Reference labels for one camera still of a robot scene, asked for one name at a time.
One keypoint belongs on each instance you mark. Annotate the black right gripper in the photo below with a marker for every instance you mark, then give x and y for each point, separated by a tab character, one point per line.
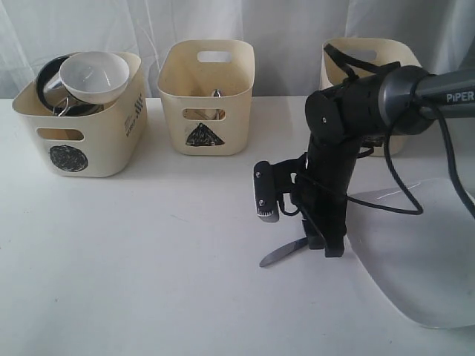
324	176

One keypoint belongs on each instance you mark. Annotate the steel table knife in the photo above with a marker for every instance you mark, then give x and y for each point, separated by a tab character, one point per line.
283	252

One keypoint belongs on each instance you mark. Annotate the white square plate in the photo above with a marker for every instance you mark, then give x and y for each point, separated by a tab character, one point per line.
424	264

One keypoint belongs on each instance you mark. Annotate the steel spoon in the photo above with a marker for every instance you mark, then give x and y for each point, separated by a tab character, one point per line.
217	112

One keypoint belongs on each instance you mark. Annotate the white ceramic bowl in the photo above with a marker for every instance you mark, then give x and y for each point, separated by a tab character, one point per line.
95	77

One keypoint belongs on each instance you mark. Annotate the steel mug with handle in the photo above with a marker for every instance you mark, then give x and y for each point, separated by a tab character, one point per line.
71	106

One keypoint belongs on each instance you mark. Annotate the steel bowl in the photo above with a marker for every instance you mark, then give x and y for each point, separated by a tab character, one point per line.
49	87

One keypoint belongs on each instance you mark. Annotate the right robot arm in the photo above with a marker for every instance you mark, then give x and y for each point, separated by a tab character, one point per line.
439	98

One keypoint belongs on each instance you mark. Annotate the cream bin square mark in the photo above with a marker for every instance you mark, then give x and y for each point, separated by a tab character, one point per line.
371	55

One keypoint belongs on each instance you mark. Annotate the cream bin triangle mark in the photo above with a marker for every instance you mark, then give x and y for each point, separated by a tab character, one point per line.
191	71

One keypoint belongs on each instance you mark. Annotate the white curtain backdrop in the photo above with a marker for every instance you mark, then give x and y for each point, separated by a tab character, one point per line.
287	36

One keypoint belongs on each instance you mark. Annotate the cream bin circle mark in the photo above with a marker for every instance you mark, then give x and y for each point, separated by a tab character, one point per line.
96	145

